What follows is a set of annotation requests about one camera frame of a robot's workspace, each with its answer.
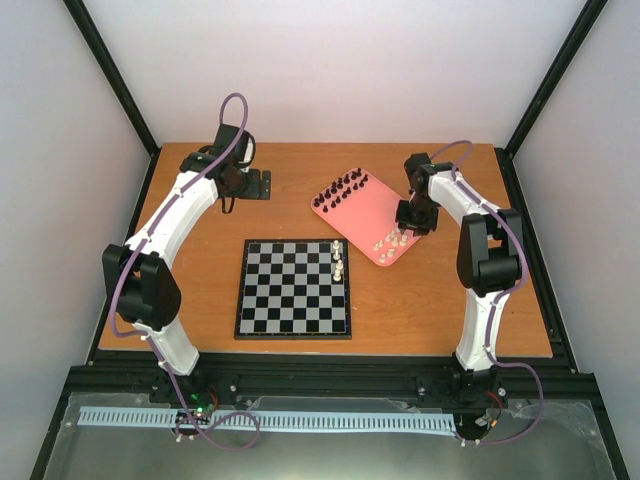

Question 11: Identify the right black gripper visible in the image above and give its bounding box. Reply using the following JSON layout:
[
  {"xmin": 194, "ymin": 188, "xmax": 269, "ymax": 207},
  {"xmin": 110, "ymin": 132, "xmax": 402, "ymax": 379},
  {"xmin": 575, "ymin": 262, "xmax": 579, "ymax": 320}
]
[{"xmin": 395, "ymin": 195, "xmax": 438, "ymax": 237}]

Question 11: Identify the white rook chess piece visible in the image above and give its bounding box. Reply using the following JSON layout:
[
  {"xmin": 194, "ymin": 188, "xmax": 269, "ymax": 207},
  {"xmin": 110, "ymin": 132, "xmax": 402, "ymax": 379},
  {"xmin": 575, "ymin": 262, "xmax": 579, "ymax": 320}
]
[{"xmin": 332, "ymin": 240, "xmax": 342, "ymax": 261}]

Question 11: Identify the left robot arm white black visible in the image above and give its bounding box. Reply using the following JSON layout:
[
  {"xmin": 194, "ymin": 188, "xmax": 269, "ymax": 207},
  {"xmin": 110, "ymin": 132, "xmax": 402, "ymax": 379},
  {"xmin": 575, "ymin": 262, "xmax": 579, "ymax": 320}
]
[{"xmin": 102, "ymin": 124, "xmax": 261, "ymax": 403}]

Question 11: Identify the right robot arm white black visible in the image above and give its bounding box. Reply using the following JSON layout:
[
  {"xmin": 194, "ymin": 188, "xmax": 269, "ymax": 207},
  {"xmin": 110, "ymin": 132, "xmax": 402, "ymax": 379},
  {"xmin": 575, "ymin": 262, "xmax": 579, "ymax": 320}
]
[{"xmin": 395, "ymin": 153, "xmax": 527, "ymax": 406}]

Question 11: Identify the pink plastic tray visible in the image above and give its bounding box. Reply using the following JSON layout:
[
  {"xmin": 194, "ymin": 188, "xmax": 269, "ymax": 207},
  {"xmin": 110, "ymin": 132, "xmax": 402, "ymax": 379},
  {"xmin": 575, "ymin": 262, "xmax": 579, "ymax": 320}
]
[{"xmin": 310, "ymin": 167, "xmax": 419, "ymax": 267}]

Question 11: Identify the black and silver chessboard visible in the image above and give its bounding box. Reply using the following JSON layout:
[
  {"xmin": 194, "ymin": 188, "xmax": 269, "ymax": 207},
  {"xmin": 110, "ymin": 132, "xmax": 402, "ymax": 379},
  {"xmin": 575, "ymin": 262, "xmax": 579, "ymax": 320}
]
[{"xmin": 234, "ymin": 238, "xmax": 352, "ymax": 340}]

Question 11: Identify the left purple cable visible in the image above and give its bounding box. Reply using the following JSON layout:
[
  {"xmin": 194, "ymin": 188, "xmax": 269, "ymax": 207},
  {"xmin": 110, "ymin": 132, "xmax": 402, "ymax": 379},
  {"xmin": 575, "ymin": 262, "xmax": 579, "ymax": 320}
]
[{"xmin": 109, "ymin": 92, "xmax": 262, "ymax": 451}]

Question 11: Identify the light blue cable duct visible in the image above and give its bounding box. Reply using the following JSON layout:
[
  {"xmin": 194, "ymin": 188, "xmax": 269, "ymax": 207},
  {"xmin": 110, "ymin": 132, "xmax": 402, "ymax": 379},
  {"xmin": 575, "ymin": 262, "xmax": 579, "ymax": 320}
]
[{"xmin": 77, "ymin": 406, "xmax": 456, "ymax": 436}]

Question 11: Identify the black aluminium frame base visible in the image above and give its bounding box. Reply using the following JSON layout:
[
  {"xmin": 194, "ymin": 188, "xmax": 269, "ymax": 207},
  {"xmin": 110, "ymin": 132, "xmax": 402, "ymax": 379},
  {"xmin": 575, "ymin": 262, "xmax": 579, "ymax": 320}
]
[{"xmin": 31, "ymin": 350, "xmax": 629, "ymax": 479}]

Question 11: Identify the left frame post black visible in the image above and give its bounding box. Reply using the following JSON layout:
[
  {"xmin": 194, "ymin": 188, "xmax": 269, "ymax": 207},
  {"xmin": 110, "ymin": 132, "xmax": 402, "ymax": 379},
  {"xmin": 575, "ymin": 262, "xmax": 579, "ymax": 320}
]
[{"xmin": 62, "ymin": 0, "xmax": 162, "ymax": 159}]

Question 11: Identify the frame post black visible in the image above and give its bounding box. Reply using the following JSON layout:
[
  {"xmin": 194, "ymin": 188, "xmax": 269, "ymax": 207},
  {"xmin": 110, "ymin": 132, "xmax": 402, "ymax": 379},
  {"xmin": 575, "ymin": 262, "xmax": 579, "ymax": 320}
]
[
  {"xmin": 503, "ymin": 0, "xmax": 611, "ymax": 157},
  {"xmin": 62, "ymin": 0, "xmax": 162, "ymax": 159}
]

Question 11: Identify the right frame post black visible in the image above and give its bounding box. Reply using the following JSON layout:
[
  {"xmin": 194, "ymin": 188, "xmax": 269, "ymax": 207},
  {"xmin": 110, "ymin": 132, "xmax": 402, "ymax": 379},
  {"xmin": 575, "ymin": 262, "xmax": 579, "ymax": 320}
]
[{"xmin": 503, "ymin": 0, "xmax": 611, "ymax": 157}]

